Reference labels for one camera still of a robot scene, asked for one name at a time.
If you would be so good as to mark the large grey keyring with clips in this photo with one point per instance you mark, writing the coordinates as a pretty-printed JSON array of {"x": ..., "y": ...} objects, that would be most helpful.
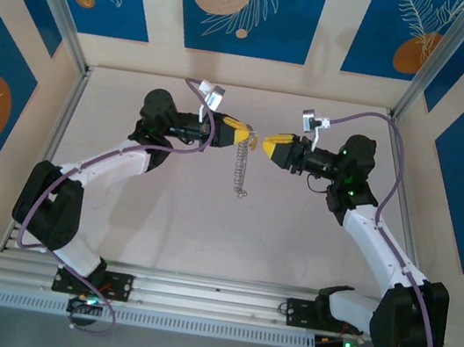
[{"x": 239, "y": 170}]

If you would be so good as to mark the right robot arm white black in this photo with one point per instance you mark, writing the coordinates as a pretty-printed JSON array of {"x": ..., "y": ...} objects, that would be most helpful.
[{"x": 373, "y": 237}]

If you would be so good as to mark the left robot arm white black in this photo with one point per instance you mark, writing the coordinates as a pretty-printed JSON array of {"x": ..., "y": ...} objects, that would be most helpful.
[{"x": 104, "y": 165}]

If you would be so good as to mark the aluminium table side rail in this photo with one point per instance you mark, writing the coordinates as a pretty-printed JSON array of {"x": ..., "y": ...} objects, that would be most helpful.
[
  {"x": 399, "y": 166},
  {"x": 63, "y": 118}
]

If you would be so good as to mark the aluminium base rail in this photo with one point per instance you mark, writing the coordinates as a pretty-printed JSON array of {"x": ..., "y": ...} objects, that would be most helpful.
[{"x": 216, "y": 295}]

